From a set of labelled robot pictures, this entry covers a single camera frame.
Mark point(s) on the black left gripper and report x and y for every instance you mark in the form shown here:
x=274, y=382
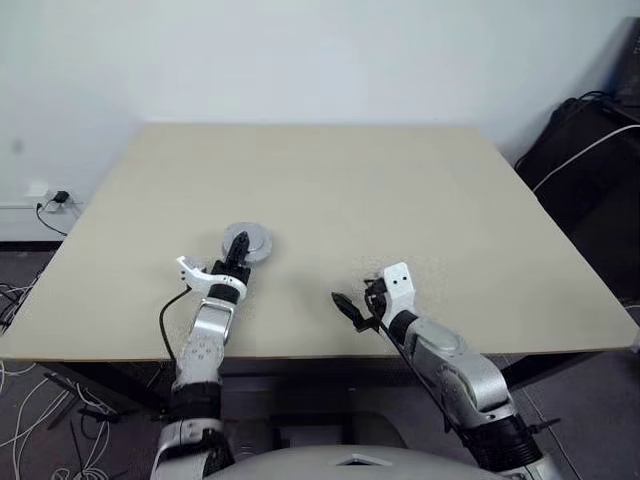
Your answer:
x=231, y=272

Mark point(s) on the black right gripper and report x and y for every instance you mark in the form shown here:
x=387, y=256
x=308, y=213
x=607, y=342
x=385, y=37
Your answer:
x=376, y=307

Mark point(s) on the grey round disc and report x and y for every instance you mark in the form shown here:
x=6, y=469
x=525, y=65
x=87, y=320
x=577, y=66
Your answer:
x=257, y=237

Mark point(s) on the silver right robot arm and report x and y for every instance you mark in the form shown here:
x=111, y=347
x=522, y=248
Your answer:
x=465, y=370

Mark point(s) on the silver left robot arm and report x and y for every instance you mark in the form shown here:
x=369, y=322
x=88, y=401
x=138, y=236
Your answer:
x=205, y=345

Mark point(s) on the grey rounded robot torso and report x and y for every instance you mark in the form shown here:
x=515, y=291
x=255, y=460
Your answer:
x=300, y=465

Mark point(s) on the black power adapter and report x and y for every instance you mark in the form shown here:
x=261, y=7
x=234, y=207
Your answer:
x=61, y=196

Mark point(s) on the black table leg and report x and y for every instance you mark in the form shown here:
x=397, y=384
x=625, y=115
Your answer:
x=105, y=387

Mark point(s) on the black bag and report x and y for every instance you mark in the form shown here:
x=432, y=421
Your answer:
x=585, y=200

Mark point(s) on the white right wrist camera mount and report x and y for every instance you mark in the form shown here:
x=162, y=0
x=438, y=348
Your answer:
x=398, y=285

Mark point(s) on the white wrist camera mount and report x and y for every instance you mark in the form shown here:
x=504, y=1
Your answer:
x=398, y=285
x=192, y=272

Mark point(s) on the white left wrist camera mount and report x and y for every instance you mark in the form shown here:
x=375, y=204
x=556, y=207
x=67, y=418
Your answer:
x=192, y=272

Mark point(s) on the white wall socket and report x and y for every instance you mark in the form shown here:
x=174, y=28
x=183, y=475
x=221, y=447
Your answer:
x=42, y=192

